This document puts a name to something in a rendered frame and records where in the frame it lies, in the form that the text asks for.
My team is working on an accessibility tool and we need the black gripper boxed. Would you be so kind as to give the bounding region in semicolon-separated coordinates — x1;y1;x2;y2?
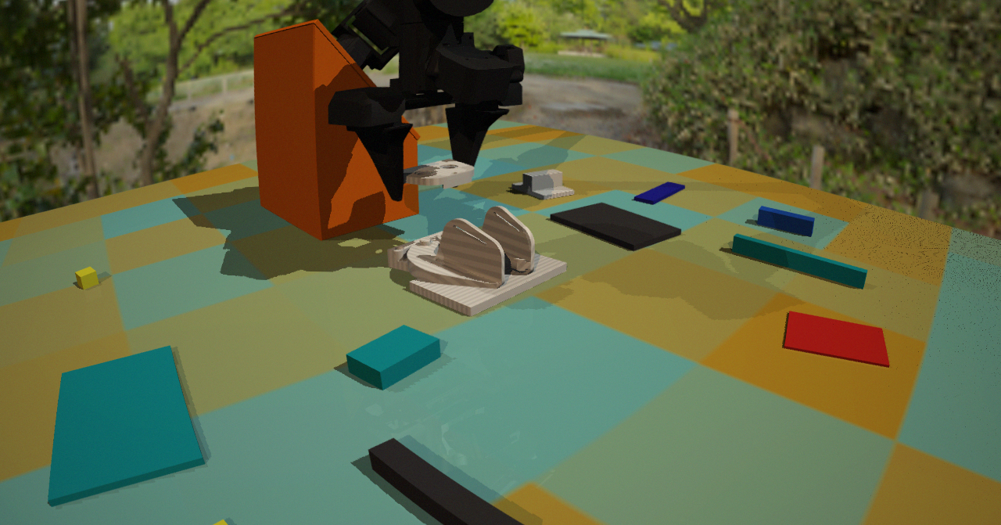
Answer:
328;22;522;202

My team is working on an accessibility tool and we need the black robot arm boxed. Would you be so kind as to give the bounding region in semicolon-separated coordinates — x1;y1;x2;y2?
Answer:
331;0;525;105

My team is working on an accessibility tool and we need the teal flat plate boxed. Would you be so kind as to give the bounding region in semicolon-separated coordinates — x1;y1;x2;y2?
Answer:
48;346;205;507

